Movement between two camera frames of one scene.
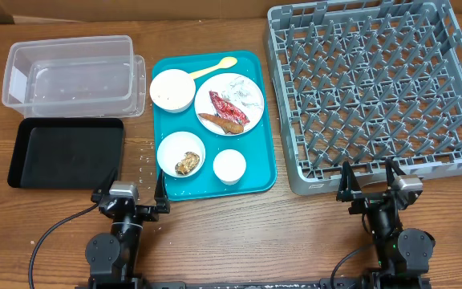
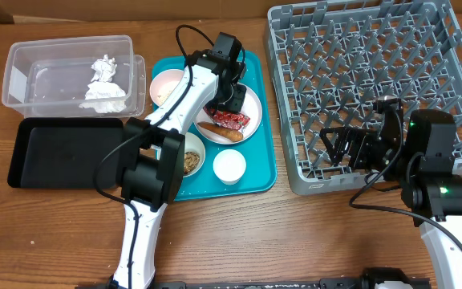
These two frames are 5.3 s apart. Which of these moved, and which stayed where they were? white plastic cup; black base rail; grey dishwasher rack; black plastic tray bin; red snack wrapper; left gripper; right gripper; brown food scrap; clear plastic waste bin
Moved: right gripper; left gripper; red snack wrapper
Stayed: black plastic tray bin; grey dishwasher rack; clear plastic waste bin; black base rail; white plastic cup; brown food scrap
